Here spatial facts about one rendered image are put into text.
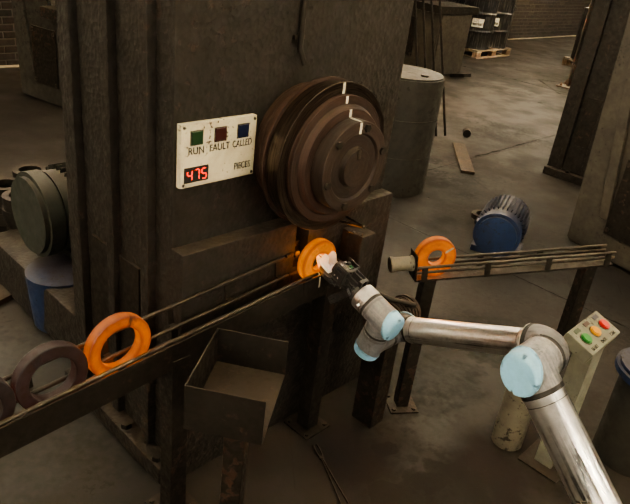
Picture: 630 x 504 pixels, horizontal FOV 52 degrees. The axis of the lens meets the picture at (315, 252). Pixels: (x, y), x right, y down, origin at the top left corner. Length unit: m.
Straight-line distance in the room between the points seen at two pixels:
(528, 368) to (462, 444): 1.04
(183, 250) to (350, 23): 0.87
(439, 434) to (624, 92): 2.55
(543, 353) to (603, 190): 2.88
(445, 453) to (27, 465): 1.51
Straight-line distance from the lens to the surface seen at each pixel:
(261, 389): 1.80
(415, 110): 4.70
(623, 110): 4.42
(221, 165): 1.86
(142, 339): 1.80
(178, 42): 1.71
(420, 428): 2.71
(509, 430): 2.68
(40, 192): 2.91
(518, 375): 1.74
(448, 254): 2.43
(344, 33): 2.12
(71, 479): 2.43
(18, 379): 1.67
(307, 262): 2.12
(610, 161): 4.48
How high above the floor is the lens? 1.74
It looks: 27 degrees down
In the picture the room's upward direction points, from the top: 7 degrees clockwise
